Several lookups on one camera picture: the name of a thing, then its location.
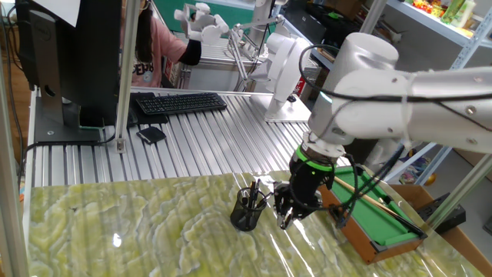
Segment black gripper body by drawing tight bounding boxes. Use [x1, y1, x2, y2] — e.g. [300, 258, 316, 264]
[287, 155, 335, 207]

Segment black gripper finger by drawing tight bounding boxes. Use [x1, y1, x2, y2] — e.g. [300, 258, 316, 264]
[271, 182, 294, 221]
[289, 199, 324, 225]

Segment black sleeved forearm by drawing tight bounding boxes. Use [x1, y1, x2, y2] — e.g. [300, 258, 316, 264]
[178, 38, 203, 66]

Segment black clip pen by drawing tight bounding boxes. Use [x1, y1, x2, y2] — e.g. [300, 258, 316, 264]
[248, 179, 262, 211]

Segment black mesh pen holder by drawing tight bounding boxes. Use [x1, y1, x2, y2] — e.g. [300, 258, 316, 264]
[229, 187, 269, 232]

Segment wooden cue stick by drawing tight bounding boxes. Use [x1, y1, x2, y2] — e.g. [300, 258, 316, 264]
[333, 175, 426, 235]

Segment mini pool table toy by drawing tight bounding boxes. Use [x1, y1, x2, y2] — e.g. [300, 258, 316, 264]
[317, 164, 428, 265]

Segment colourful toy pile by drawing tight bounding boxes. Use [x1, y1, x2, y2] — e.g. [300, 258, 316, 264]
[399, 149, 437, 186]

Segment silver aluminium case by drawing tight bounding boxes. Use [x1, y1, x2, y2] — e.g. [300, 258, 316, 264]
[177, 32, 322, 93]

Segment black keyboard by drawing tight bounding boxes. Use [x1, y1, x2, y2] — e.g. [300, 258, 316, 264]
[135, 92, 228, 116]

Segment black plastic stand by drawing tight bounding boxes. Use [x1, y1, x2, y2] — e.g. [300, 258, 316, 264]
[417, 192, 467, 235]

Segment black wallet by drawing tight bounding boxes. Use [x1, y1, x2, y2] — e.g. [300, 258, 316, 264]
[136, 125, 168, 145]

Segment green marble pattern mat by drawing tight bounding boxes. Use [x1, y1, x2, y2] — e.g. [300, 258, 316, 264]
[25, 169, 485, 277]

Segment silver articulated stand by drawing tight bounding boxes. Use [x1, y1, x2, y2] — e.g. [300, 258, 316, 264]
[226, 15, 285, 92]

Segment black mouse pad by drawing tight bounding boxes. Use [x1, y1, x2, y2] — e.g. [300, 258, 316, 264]
[128, 92, 170, 126]

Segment brown cardboard box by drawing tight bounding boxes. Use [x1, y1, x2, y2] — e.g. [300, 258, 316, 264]
[390, 183, 492, 276]

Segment black storage case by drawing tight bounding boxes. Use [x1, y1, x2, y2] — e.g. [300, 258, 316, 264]
[283, 5, 361, 47]

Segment white red carton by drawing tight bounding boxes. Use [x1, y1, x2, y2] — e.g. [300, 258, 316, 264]
[165, 53, 181, 88]

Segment person in pink shirt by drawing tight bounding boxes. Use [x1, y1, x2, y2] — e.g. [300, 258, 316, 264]
[130, 0, 188, 88]

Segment white metal shelf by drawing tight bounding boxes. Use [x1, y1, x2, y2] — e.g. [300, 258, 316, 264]
[274, 0, 492, 185]

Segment red yellow snack packs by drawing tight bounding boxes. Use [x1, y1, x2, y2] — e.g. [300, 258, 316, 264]
[413, 0, 443, 18]

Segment pale drink bottle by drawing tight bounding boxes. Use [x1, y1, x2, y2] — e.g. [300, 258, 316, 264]
[451, 0, 477, 28]

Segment black computer monitor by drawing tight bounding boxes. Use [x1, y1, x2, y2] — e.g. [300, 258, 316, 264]
[14, 0, 124, 145]

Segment white paper note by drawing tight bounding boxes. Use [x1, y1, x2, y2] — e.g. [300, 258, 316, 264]
[32, 0, 81, 28]

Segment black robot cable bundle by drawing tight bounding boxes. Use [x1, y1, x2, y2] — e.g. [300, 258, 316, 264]
[288, 44, 492, 230]

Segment aluminium frame post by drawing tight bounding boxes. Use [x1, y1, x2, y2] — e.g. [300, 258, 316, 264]
[0, 57, 30, 277]
[114, 0, 141, 154]
[359, 0, 388, 35]
[424, 153, 492, 232]

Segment white teleoperation handle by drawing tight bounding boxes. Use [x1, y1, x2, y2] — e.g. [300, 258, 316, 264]
[173, 2, 231, 45]

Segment black monitor cable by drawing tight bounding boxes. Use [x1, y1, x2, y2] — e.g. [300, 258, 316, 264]
[17, 132, 117, 186]

